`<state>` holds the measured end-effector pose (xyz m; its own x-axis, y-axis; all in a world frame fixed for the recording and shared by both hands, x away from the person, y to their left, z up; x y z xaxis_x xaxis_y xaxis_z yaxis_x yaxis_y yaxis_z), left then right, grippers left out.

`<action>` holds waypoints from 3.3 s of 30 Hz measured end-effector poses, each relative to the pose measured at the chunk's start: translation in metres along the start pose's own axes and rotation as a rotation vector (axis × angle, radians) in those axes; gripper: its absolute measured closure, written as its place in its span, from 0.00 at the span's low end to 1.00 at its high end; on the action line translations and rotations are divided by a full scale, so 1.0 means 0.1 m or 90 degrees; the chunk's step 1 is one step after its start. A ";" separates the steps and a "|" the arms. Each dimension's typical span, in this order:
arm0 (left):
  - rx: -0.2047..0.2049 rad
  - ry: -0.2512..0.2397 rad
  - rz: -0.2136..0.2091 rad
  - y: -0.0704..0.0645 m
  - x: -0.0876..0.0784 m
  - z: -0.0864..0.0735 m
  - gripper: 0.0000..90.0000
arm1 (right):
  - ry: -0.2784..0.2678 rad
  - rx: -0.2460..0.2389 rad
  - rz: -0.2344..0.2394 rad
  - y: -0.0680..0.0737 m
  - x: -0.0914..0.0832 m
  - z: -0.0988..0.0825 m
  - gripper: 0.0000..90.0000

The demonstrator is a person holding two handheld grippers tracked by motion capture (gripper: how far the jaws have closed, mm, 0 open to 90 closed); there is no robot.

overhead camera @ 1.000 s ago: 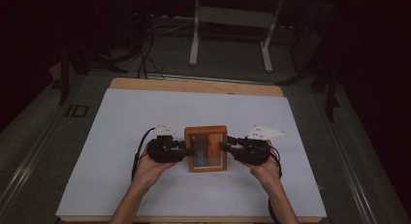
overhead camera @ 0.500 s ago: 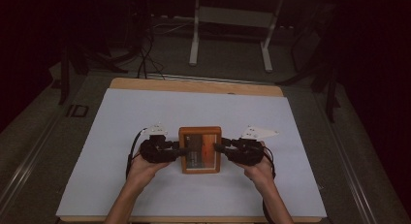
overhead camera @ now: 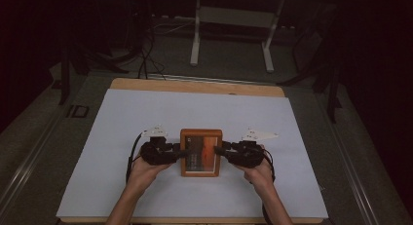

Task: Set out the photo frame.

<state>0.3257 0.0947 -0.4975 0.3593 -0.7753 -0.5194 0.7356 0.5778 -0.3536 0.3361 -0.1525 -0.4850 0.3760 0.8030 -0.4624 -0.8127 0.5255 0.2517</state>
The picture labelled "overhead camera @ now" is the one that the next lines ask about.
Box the wooden table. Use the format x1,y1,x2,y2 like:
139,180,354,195
58,77,325,225

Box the person's right hand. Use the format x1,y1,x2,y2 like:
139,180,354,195
237,146,275,188

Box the person's left hand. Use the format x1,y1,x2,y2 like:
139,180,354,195
129,153,173,189

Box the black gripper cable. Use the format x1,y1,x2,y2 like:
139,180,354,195
261,149,278,225
125,131,146,184

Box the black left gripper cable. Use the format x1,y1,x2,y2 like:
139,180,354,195
125,131,146,184

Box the wooden picture frame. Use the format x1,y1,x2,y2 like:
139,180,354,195
179,129,224,178

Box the white metal desk frame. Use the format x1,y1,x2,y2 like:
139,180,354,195
189,0,287,74

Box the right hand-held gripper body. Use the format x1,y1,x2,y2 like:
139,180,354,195
223,128,280,169

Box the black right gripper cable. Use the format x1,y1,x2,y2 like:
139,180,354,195
261,149,278,225

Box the black floor cables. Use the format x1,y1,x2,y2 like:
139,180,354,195
128,19,168,81

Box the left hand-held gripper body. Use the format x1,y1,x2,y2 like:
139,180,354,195
139,124,181,167

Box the white table mat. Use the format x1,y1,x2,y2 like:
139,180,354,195
56,88,329,220

